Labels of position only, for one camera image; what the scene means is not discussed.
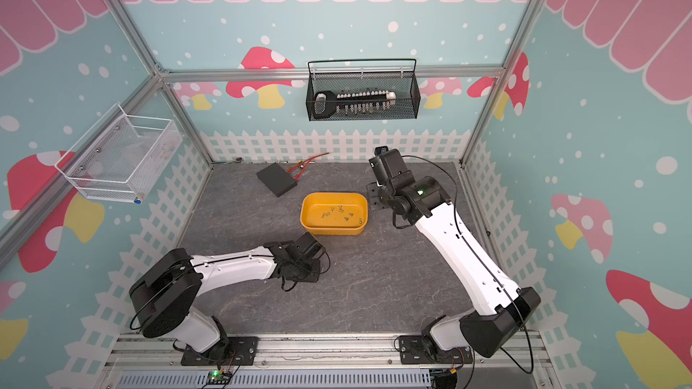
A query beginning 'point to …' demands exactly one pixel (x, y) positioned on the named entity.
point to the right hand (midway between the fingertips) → (379, 189)
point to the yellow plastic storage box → (334, 213)
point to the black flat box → (277, 179)
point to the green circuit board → (218, 377)
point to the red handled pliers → (304, 166)
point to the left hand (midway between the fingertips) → (315, 278)
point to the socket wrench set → (327, 104)
